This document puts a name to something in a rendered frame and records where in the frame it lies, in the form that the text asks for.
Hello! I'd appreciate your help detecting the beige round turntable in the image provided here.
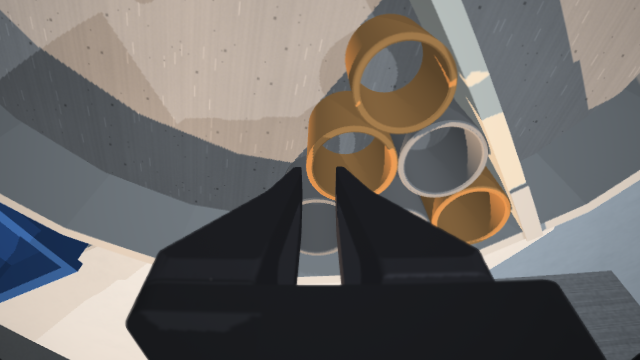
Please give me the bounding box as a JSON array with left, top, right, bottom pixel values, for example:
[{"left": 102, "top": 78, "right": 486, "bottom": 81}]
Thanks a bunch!
[{"left": 0, "top": 0, "right": 640, "bottom": 264}]

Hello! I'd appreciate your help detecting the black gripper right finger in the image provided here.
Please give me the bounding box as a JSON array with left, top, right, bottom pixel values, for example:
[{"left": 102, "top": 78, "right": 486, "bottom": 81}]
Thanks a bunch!
[{"left": 335, "top": 167, "right": 495, "bottom": 285}]

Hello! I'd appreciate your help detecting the blue open crate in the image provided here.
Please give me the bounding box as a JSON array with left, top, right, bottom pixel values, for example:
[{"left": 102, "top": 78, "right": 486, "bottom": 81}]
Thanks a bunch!
[{"left": 0, "top": 203, "right": 88, "bottom": 303}]

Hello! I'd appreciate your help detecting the grey hollow cylinder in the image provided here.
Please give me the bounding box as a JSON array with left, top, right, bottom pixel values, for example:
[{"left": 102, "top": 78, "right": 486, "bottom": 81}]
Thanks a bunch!
[
  {"left": 285, "top": 155, "right": 338, "bottom": 255},
  {"left": 390, "top": 99, "right": 489, "bottom": 197},
  {"left": 379, "top": 170, "right": 430, "bottom": 222}
]

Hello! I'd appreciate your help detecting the bronze bushing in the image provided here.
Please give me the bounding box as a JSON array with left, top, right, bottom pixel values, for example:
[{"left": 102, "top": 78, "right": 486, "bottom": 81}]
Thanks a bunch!
[
  {"left": 306, "top": 91, "right": 398, "bottom": 200},
  {"left": 420, "top": 166, "right": 511, "bottom": 245},
  {"left": 345, "top": 14, "right": 458, "bottom": 134}
]

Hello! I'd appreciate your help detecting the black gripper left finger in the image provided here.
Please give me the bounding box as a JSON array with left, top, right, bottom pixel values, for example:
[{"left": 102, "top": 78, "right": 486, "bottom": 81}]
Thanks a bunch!
[{"left": 142, "top": 167, "right": 303, "bottom": 286}]

